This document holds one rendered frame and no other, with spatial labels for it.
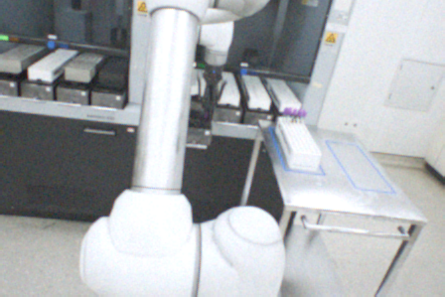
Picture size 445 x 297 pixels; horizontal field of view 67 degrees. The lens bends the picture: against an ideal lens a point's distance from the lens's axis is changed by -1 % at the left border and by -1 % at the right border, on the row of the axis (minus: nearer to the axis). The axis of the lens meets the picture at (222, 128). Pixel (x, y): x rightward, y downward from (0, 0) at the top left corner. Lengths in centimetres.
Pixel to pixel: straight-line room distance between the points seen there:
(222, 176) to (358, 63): 171
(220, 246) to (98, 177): 126
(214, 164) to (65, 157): 73
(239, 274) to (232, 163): 113
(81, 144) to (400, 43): 252
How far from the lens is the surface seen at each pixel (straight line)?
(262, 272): 67
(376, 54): 311
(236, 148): 170
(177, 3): 74
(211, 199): 186
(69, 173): 187
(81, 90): 165
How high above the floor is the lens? 139
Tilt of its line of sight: 25 degrees down
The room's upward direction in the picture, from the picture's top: 10 degrees clockwise
